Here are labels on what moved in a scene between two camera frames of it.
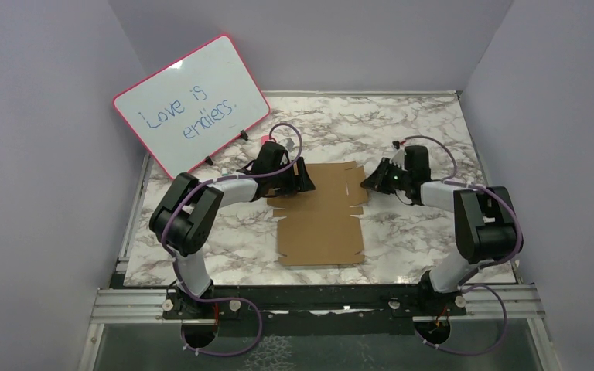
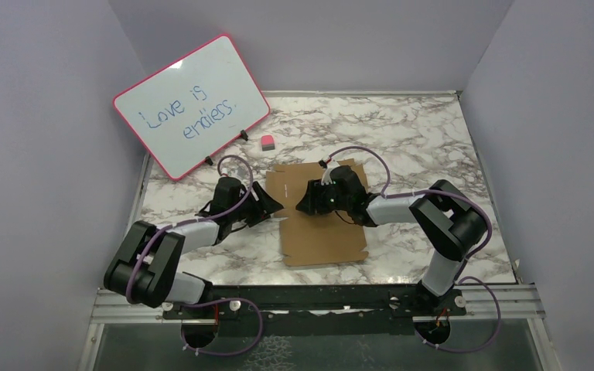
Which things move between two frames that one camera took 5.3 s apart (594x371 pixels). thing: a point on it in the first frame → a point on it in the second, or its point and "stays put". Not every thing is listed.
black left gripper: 298,183 → 266,205
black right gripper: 376,180 → 312,199
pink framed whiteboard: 190,110 stays put
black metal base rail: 329,311 stays put
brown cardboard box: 319,226 stays put
